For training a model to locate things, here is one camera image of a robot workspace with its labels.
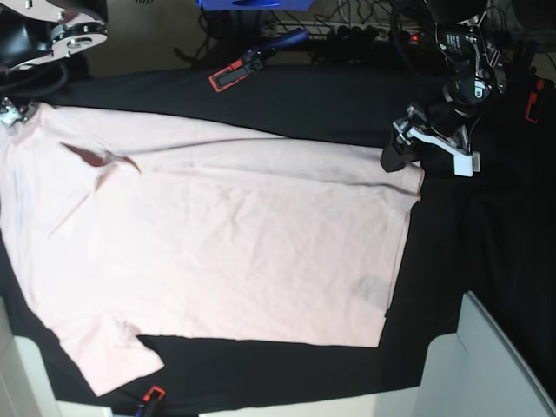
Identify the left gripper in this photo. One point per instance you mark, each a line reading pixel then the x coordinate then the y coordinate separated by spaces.
pixel 442 125

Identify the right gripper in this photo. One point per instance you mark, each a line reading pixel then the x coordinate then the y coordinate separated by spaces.
pixel 16 111

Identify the pink T-shirt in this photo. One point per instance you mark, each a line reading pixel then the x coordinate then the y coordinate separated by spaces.
pixel 120 224

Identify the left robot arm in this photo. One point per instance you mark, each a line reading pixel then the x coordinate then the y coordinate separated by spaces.
pixel 476 79

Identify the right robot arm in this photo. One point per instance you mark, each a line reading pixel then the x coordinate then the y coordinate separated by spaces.
pixel 37 39

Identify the black table cloth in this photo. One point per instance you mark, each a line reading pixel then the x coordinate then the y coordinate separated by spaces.
pixel 493 234

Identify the white power strip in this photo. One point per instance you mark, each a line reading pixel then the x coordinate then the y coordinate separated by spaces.
pixel 325 30

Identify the blue plastic box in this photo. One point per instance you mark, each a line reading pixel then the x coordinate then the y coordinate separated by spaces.
pixel 227 5

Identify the blue handled clamp, red jaw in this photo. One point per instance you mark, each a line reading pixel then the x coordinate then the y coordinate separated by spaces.
pixel 254 59

